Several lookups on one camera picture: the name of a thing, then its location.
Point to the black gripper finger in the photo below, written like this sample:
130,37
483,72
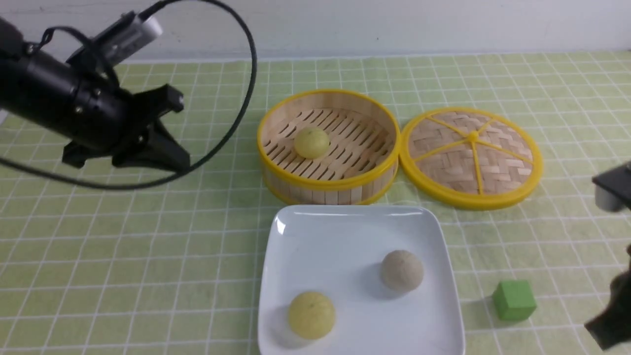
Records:
153,148
153,104

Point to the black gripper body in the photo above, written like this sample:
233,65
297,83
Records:
99,124

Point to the yellow steamed bun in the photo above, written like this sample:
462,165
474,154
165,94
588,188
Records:
311,315
311,143

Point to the white steamed bun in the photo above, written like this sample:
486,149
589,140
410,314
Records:
401,271

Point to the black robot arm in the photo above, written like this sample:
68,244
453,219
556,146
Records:
38,87

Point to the white square plate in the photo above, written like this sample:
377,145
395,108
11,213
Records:
338,250

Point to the yellow steamed bun on plate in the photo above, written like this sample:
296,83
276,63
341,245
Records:
311,315

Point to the green checkered tablecloth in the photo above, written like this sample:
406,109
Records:
177,269

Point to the bamboo steamer basket yellow rim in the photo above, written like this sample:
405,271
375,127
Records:
361,160

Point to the woven bamboo steamer lid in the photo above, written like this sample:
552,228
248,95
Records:
470,159

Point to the green cube block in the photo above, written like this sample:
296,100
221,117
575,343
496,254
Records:
514,300

